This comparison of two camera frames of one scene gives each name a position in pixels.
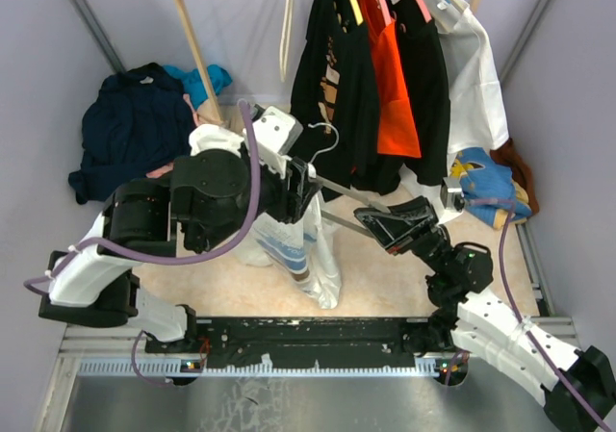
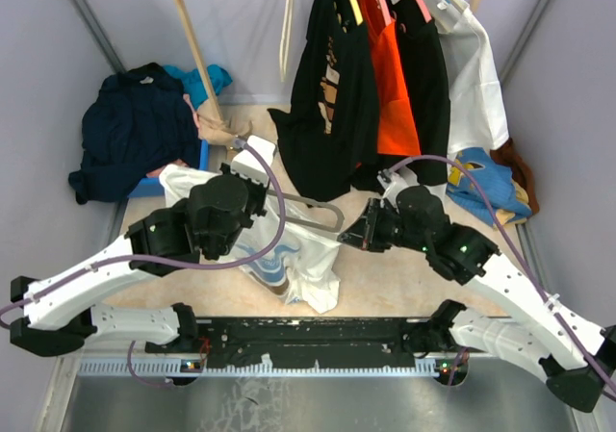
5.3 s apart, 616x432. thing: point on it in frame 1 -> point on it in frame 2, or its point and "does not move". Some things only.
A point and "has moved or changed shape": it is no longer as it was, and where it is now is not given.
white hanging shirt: [475, 110] does not move
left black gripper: [294, 204] -> [260, 189]
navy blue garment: [136, 123] does not move
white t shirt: [306, 248] has moved or changed shape
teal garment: [192, 83] does not move
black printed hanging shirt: [334, 102] does not move
